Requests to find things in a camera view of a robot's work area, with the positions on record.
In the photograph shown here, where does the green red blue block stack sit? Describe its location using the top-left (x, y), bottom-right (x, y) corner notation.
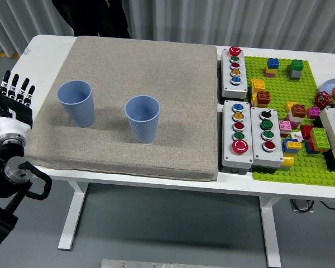
top-left (304, 127), bottom-right (332, 155)

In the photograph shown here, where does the blue ribbed plastic cup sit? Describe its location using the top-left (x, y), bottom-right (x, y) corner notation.
top-left (57, 80), bottom-right (96, 128)
top-left (125, 95), bottom-right (161, 144)

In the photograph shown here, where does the pale blue plate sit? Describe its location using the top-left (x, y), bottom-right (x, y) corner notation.
top-left (320, 78), bottom-right (335, 98)

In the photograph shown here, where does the white pleated curtain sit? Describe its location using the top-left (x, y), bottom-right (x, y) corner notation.
top-left (0, 0), bottom-right (335, 56)

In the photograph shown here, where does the grey-brown fabric mat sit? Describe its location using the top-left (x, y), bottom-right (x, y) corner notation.
top-left (23, 35), bottom-right (219, 182)

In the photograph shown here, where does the grey box, small red mushroom button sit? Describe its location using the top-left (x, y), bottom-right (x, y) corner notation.
top-left (219, 46), bottom-right (248, 101)

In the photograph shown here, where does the green studded baseplate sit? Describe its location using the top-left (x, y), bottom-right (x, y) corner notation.
top-left (243, 55), bottom-right (335, 187)

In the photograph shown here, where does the brown toy block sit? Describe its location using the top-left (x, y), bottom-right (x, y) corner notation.
top-left (290, 104), bottom-right (308, 118)
top-left (256, 90), bottom-right (271, 108)

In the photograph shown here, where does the yellow round toy block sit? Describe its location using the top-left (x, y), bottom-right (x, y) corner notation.
top-left (279, 152), bottom-right (296, 171)

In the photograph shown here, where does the green grey block stack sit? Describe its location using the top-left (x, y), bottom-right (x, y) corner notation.
top-left (286, 59), bottom-right (305, 82)

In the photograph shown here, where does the yellow block on blue block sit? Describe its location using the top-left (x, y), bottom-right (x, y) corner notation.
top-left (281, 138), bottom-right (303, 154)

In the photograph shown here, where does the magenta toy block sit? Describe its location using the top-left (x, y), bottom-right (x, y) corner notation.
top-left (307, 107), bottom-right (322, 120)

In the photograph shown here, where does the grey box with selector switch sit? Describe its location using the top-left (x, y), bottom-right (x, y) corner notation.
top-left (250, 106), bottom-right (284, 170)

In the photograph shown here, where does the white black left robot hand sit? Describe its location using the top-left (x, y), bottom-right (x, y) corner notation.
top-left (0, 70), bottom-right (36, 137)

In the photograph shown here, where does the red valve wheel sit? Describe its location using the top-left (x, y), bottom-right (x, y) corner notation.
top-left (314, 91), bottom-right (331, 108)

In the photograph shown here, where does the grey box, large red stop button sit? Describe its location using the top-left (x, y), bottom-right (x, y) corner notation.
top-left (219, 99), bottom-right (254, 175)

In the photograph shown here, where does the white table leg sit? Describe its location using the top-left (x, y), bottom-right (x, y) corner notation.
top-left (258, 196), bottom-right (282, 268)
top-left (58, 180), bottom-right (89, 251)

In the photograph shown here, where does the person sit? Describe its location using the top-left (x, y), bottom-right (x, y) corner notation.
top-left (51, 0), bottom-right (132, 39)

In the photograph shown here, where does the grey button box, black base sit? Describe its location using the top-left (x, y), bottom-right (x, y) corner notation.
top-left (319, 107), bottom-right (335, 167)

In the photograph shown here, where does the blue yellow pink block stack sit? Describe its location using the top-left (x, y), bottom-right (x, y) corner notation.
top-left (264, 58), bottom-right (280, 78)

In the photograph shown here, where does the red sloped toy block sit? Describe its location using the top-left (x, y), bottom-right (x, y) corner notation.
top-left (300, 125), bottom-right (315, 140)

